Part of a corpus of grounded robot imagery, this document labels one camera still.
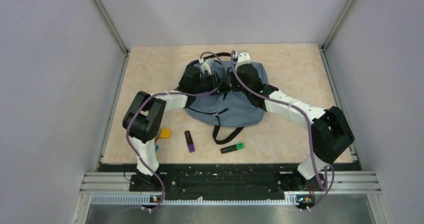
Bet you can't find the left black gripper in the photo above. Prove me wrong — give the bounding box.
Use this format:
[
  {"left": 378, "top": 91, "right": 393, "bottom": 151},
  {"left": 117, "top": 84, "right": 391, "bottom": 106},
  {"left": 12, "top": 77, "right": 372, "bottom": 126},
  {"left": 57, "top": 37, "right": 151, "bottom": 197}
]
[{"left": 193, "top": 71, "right": 231, "bottom": 96}]

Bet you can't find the blue student backpack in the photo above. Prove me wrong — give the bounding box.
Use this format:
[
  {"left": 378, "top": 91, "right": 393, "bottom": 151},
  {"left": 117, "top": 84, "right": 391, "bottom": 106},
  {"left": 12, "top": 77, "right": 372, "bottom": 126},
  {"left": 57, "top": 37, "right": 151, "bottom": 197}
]
[{"left": 185, "top": 52, "right": 265, "bottom": 145}]

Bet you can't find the green highlighter pen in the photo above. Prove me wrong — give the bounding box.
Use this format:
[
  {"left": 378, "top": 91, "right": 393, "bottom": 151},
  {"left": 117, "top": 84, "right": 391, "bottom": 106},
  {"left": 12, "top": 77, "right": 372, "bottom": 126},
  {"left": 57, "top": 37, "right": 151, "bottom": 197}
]
[{"left": 220, "top": 142, "right": 245, "bottom": 154}]

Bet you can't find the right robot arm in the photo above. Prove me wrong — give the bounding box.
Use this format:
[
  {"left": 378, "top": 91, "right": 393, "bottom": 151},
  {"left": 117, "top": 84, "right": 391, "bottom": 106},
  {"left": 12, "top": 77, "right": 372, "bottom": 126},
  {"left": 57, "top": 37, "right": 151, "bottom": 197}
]
[{"left": 228, "top": 61, "right": 355, "bottom": 190}]

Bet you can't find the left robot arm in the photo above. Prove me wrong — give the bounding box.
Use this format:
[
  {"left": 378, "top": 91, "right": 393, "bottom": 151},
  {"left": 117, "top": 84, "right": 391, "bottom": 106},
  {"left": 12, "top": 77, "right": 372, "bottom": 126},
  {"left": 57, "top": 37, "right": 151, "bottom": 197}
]
[{"left": 122, "top": 66, "right": 226, "bottom": 191}]

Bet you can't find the purple highlighter pen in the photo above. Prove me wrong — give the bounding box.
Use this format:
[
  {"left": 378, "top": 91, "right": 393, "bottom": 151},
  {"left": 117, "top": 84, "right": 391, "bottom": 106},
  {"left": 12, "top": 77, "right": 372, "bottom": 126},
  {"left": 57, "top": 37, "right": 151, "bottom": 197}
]
[{"left": 184, "top": 130, "right": 195, "bottom": 153}]

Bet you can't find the yellow sharpener block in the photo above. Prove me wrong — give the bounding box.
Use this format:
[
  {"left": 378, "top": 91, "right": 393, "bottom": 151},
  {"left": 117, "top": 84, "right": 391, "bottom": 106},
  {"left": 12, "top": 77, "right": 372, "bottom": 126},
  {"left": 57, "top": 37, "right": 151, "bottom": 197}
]
[{"left": 158, "top": 128, "right": 172, "bottom": 139}]

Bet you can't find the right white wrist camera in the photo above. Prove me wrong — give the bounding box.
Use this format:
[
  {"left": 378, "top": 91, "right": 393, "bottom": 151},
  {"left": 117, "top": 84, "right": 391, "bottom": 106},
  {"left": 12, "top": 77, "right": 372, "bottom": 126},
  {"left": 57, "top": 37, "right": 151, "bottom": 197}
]
[{"left": 234, "top": 51, "right": 251, "bottom": 67}]

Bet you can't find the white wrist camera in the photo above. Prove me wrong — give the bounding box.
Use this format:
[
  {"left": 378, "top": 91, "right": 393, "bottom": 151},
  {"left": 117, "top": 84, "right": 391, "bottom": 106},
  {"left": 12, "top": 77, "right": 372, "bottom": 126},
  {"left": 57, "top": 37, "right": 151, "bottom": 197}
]
[
  {"left": 199, "top": 58, "right": 215, "bottom": 76},
  {"left": 234, "top": 51, "right": 251, "bottom": 67}
]

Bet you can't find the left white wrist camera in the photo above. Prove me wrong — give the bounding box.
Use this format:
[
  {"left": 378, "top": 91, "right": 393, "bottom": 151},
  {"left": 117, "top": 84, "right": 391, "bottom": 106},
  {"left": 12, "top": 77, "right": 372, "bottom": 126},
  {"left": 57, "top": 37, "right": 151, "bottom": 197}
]
[{"left": 199, "top": 58, "right": 215, "bottom": 76}]

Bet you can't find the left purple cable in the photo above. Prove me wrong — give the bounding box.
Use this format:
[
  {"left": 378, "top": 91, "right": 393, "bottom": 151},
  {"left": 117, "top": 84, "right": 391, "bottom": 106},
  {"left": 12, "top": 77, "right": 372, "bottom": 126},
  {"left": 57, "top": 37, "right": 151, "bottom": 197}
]
[{"left": 125, "top": 51, "right": 228, "bottom": 213}]

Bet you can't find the purple cable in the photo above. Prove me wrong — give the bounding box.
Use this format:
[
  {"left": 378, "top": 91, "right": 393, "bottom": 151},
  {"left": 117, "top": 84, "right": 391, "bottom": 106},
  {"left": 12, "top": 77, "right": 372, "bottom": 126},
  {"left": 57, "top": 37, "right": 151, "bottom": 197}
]
[
  {"left": 230, "top": 50, "right": 335, "bottom": 212},
  {"left": 125, "top": 51, "right": 228, "bottom": 213}
]

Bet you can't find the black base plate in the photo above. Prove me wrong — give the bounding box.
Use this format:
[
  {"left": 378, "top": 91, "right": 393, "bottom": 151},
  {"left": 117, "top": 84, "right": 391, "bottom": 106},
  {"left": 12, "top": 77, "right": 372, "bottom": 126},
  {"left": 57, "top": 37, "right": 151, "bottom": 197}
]
[{"left": 97, "top": 162, "right": 362, "bottom": 202}]

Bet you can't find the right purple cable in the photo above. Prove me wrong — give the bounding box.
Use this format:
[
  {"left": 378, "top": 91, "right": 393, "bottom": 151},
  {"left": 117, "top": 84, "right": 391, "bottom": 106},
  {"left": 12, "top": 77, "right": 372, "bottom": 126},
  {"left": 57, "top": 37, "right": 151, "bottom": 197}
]
[{"left": 230, "top": 50, "right": 335, "bottom": 212}]

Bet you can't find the aluminium frame rail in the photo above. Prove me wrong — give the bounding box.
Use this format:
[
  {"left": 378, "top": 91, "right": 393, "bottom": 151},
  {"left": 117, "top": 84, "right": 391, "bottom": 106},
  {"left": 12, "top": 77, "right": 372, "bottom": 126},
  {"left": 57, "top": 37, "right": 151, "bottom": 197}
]
[{"left": 71, "top": 170, "right": 393, "bottom": 224}]

